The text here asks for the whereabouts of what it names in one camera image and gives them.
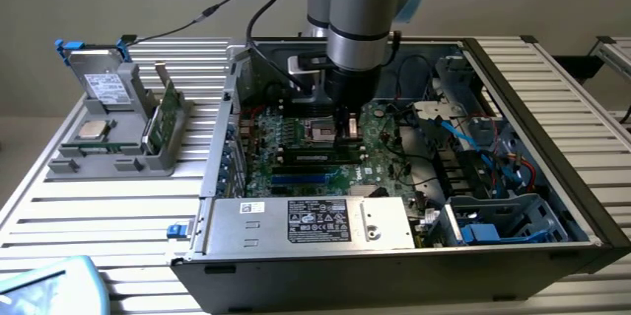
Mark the CPU socket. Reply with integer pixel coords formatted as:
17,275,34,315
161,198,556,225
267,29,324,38
299,116,341,146

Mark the grey parts rack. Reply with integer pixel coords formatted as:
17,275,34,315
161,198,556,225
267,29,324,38
46,61,195,183

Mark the silver power supply unit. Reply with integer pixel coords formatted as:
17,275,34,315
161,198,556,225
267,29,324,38
200,196,416,254

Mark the silver black wrist camera box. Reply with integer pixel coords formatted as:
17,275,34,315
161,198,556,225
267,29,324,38
285,54,331,104

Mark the metal socket cover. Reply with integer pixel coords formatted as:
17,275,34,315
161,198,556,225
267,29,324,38
345,118,364,140

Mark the green motherboard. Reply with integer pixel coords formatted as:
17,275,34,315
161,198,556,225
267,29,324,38
236,99,425,216

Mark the blue case latch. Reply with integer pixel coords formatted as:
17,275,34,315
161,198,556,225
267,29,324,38
165,220,191,239

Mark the metal slat side table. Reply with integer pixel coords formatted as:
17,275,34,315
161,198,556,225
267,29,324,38
591,35,631,80

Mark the teal plastic object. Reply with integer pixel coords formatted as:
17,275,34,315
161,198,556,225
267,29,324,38
0,254,112,315

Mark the thin black cable with connector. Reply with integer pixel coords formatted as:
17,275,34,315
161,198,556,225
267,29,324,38
121,0,264,47

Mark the grey metal drive cage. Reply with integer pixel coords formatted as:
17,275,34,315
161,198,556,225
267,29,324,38
411,54,504,135

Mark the green RAM stick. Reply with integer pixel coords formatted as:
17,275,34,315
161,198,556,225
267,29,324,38
58,140,141,152
279,147,361,165

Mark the green graphics card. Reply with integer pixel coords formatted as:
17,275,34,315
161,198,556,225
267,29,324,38
141,61,181,155

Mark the red wire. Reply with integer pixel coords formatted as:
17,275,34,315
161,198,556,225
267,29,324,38
512,152,539,187

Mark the blue flat wire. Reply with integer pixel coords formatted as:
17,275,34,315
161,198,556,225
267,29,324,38
431,115,523,197

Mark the grey metal disk bay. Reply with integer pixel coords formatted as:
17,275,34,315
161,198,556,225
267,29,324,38
432,192,588,248

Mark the silver CPU chip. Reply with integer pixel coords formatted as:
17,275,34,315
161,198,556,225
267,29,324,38
80,120,112,139

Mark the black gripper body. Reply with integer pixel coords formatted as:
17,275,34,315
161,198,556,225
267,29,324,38
327,64,380,119

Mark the hard disk with blue carrier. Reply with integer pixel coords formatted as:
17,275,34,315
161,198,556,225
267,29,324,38
53,38,137,109

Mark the blue expansion slot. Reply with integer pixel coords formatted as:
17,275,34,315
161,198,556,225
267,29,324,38
271,173,331,185

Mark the thick black cable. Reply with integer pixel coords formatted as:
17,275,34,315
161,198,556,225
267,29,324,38
244,0,316,95

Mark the black open PC case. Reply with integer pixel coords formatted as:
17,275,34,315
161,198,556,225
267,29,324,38
168,35,631,314

